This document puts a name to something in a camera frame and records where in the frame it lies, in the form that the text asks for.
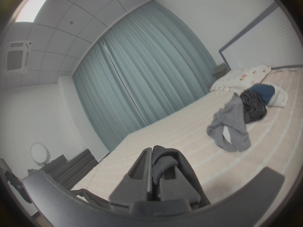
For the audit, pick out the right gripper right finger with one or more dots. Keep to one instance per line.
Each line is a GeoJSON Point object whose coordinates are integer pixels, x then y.
{"type": "Point", "coordinates": [180, 193]}

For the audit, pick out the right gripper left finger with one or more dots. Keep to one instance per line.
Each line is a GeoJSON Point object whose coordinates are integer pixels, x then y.
{"type": "Point", "coordinates": [132, 188]}

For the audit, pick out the black T-shirt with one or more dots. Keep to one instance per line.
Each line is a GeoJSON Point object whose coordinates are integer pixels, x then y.
{"type": "Point", "coordinates": [161, 167]}

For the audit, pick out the bed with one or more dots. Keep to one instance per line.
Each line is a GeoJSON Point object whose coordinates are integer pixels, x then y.
{"type": "Point", "coordinates": [189, 138]}

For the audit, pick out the black chest of drawers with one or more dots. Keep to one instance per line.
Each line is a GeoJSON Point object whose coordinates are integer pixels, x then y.
{"type": "Point", "coordinates": [73, 167]}

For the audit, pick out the grey garment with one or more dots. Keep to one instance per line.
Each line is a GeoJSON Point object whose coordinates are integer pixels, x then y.
{"type": "Point", "coordinates": [233, 126]}

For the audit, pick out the round mirror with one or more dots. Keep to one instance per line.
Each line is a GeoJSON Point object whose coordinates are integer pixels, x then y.
{"type": "Point", "coordinates": [40, 153]}

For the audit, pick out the black glossy garment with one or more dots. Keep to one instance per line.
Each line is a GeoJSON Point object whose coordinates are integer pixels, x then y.
{"type": "Point", "coordinates": [254, 107]}

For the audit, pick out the blue-green curtain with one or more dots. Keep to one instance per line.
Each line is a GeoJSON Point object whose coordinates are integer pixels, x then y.
{"type": "Point", "coordinates": [142, 67]}

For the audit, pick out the grey bedside table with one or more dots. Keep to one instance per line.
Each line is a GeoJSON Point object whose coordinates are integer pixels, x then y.
{"type": "Point", "coordinates": [219, 71]}

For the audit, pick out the white printed pillow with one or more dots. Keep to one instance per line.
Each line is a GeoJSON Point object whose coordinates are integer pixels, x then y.
{"type": "Point", "coordinates": [241, 78]}

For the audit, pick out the dark blue garment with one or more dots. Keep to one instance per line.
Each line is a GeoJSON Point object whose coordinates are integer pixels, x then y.
{"type": "Point", "coordinates": [264, 92]}

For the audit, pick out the white garment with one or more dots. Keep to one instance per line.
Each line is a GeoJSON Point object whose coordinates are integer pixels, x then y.
{"type": "Point", "coordinates": [280, 99]}

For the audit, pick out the ceiling air conditioner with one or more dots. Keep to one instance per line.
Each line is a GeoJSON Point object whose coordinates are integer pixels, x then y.
{"type": "Point", "coordinates": [16, 58]}

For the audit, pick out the ceiling light panel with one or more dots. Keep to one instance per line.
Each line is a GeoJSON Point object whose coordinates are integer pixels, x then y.
{"type": "Point", "coordinates": [33, 7]}

